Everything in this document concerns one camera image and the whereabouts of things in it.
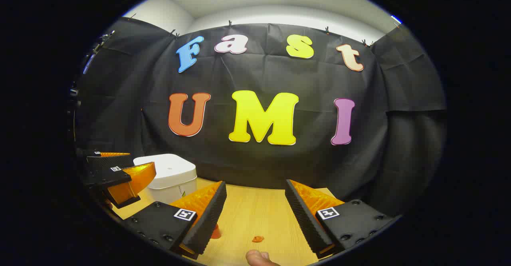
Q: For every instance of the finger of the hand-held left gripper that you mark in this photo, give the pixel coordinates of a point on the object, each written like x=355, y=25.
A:
x=107, y=174
x=90, y=153

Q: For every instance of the wooden desktop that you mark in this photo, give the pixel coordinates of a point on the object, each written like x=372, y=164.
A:
x=255, y=214

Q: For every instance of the orange paper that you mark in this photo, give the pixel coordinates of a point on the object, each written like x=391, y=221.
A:
x=258, y=239

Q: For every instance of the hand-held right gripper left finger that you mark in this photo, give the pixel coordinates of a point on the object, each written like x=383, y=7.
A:
x=207, y=222

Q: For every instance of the red pop can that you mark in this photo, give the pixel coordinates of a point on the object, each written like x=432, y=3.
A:
x=216, y=233

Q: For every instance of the black backdrop cloth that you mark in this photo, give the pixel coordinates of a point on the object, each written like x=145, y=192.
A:
x=279, y=78

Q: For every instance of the white desktop garbage bin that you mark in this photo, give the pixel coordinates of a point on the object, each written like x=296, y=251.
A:
x=167, y=170

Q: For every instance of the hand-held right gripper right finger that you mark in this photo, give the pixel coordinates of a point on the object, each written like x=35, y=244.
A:
x=305, y=222

